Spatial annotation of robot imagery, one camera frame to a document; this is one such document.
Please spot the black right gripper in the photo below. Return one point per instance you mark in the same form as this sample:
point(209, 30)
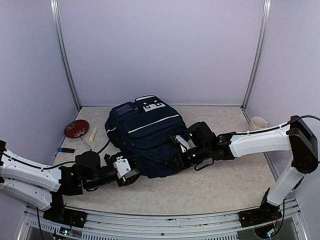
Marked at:
point(181, 163)

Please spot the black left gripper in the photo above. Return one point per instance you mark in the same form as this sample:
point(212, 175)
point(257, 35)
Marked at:
point(127, 181)

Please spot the navy blue student backpack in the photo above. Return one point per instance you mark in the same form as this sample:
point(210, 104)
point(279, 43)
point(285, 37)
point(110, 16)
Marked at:
point(146, 128)

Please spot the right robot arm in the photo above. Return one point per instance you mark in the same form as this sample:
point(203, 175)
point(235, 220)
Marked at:
point(293, 136)

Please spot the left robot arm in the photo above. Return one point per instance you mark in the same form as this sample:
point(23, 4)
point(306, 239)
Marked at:
point(44, 186)

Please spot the clear ballpoint pen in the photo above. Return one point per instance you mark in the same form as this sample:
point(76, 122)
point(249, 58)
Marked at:
point(86, 144)

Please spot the yellow highlighter marker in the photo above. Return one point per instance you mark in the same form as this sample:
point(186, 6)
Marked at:
point(93, 134)

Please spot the red floral bowl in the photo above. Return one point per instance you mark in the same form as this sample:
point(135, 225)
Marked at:
point(76, 129)

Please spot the black blue marker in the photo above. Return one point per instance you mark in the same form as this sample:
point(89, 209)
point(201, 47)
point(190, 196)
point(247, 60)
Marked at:
point(65, 150)

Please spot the floral ceramic mug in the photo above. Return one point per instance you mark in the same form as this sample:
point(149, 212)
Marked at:
point(257, 123)

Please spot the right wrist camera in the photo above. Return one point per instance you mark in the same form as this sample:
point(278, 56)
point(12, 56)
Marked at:
point(180, 142)

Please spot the aluminium front rail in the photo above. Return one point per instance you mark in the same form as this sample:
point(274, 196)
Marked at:
point(212, 226)

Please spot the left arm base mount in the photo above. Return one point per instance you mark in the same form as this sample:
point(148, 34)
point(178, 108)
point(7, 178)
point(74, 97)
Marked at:
point(58, 213)

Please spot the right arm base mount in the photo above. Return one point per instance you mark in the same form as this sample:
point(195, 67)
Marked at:
point(266, 212)

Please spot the aluminium corner post right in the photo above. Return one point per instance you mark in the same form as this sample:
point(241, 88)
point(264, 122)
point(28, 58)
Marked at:
point(258, 54)

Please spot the aluminium corner post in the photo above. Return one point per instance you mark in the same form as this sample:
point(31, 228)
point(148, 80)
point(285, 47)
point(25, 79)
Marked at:
point(54, 5)
point(258, 54)

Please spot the aluminium corner post left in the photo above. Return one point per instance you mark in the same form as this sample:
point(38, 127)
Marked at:
point(54, 5)

